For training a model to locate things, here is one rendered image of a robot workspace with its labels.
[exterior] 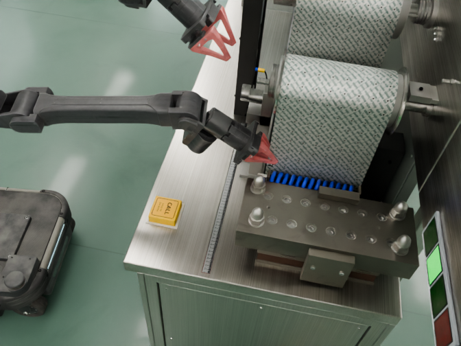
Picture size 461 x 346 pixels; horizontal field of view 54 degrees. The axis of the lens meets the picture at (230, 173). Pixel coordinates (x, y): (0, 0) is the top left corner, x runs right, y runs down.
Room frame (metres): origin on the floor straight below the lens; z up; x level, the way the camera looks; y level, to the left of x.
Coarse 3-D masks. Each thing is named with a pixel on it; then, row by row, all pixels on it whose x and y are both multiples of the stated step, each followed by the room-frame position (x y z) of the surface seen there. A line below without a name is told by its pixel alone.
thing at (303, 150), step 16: (288, 128) 0.76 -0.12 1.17; (304, 128) 0.76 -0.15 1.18; (320, 128) 0.75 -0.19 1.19; (272, 144) 0.76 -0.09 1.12; (288, 144) 0.76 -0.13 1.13; (304, 144) 0.75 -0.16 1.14; (320, 144) 0.75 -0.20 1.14; (336, 144) 0.75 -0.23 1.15; (352, 144) 0.74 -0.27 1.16; (368, 144) 0.74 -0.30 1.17; (288, 160) 0.76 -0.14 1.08; (304, 160) 0.75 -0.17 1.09; (320, 160) 0.75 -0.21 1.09; (336, 160) 0.74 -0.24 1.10; (352, 160) 0.74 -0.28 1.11; (368, 160) 0.74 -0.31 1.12; (304, 176) 0.75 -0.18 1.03; (320, 176) 0.75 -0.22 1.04; (336, 176) 0.74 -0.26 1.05; (352, 176) 0.74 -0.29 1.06
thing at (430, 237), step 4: (432, 220) 0.51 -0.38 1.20; (432, 224) 0.51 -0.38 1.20; (428, 228) 0.51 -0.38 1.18; (432, 228) 0.50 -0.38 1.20; (428, 232) 0.50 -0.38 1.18; (432, 232) 0.49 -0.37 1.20; (424, 236) 0.51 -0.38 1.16; (428, 236) 0.50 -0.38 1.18; (432, 236) 0.48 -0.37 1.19; (436, 236) 0.47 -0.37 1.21; (428, 240) 0.49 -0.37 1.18; (432, 240) 0.48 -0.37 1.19; (436, 240) 0.47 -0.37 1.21; (428, 244) 0.48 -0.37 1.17; (432, 244) 0.47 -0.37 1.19; (428, 248) 0.47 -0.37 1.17; (428, 252) 0.47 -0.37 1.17
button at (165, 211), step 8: (160, 200) 0.72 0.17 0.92; (168, 200) 0.72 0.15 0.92; (176, 200) 0.72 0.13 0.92; (152, 208) 0.69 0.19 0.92; (160, 208) 0.69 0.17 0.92; (168, 208) 0.69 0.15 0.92; (176, 208) 0.70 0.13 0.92; (152, 216) 0.66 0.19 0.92; (160, 216) 0.67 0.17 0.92; (168, 216) 0.67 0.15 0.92; (176, 216) 0.67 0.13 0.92; (168, 224) 0.66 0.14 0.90
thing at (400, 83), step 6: (282, 60) 0.82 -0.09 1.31; (402, 78) 0.80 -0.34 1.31; (276, 84) 0.78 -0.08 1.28; (402, 84) 0.78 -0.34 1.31; (276, 90) 0.77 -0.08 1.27; (402, 90) 0.77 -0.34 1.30; (402, 96) 0.76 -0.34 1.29; (396, 102) 0.75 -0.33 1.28; (396, 108) 0.74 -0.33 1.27; (396, 114) 0.74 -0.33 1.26; (390, 120) 0.74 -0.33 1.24
